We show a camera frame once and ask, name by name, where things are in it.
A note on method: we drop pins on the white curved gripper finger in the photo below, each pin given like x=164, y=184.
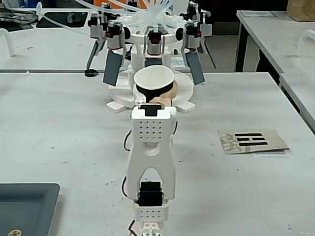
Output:
x=137, y=94

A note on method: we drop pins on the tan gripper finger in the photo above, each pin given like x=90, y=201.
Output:
x=172, y=98

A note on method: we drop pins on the black paper cup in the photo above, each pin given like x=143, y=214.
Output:
x=153, y=76

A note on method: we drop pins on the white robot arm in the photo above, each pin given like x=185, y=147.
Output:
x=151, y=137

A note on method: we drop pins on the printed paper label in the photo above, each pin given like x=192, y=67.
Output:
x=178, y=62

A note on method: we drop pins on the grey paddle actuator module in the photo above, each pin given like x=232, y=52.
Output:
x=195, y=66
x=113, y=61
x=153, y=49
x=94, y=27
x=206, y=24

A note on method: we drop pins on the small black cap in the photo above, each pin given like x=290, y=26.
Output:
x=90, y=72

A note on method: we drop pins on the clear plastic tube bundle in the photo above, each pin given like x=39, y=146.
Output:
x=152, y=17

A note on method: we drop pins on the printed cardboard card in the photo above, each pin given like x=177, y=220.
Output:
x=253, y=141

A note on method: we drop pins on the orange box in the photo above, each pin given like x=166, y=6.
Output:
x=118, y=3

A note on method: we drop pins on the black mat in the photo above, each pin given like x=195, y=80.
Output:
x=56, y=20

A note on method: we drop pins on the white side table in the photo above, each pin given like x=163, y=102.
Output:
x=275, y=37

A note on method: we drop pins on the white paper sheet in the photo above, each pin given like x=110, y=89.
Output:
x=258, y=14

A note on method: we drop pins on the dark crumpled clutter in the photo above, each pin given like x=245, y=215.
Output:
x=14, y=17

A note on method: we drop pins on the grey plastic tray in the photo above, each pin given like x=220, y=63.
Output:
x=27, y=206

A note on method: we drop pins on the brown cardboard box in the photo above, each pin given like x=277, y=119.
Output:
x=301, y=9

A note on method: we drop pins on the round gold sticker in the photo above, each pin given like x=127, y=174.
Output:
x=14, y=232

